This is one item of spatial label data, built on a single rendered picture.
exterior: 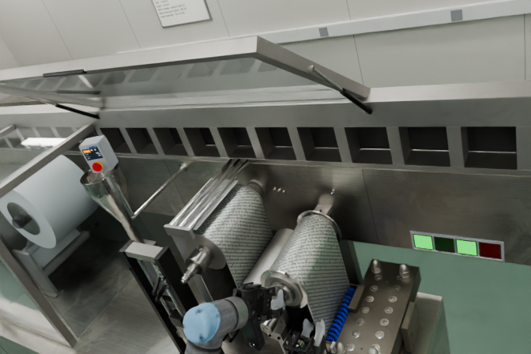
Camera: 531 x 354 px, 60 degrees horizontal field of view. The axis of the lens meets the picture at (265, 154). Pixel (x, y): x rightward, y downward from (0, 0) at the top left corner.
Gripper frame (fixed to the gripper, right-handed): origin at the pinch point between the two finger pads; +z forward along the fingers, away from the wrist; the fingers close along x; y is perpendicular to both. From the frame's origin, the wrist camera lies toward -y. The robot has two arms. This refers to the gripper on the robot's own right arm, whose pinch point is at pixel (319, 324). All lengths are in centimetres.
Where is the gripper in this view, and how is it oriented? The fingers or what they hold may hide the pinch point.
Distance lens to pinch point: 144.2
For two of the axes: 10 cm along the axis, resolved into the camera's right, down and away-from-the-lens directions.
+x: -8.4, -0.3, 5.4
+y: -2.8, -8.3, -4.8
